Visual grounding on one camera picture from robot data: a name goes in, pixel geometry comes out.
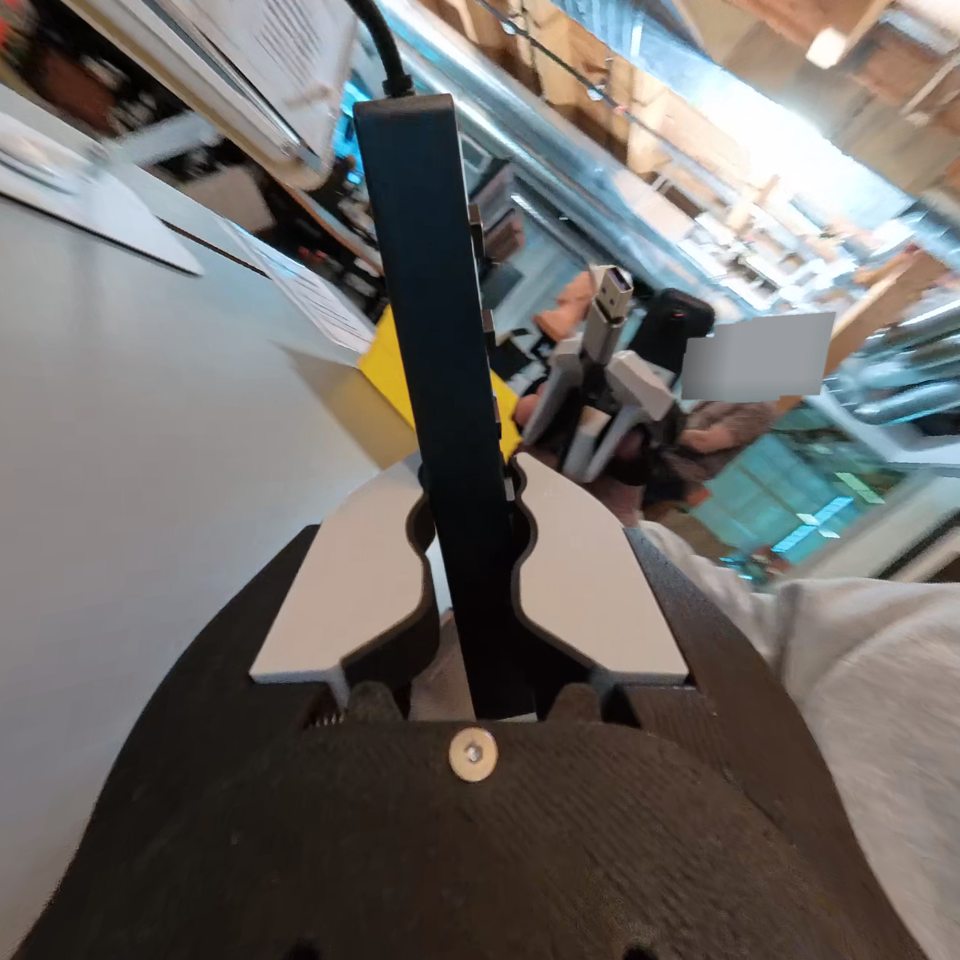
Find black usb hub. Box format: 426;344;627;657
351;93;540;723

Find silver air duct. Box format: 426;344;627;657
371;0;924;316

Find black cable grey plugs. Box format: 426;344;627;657
579;262;636;365

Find plywood instruction board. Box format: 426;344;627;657
63;0;360;190

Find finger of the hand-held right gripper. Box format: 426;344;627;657
519;336;603;483
594;347;678;483

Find person's right forearm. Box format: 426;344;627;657
636;519;960;960

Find laminated paper sheet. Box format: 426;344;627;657
221;216;378;355

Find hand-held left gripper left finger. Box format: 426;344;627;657
249;465;441;710

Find yellow plastic bin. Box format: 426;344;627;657
357;306;524;460

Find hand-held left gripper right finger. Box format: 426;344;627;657
511;452;691;714

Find white desk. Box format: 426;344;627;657
0;78;425;960

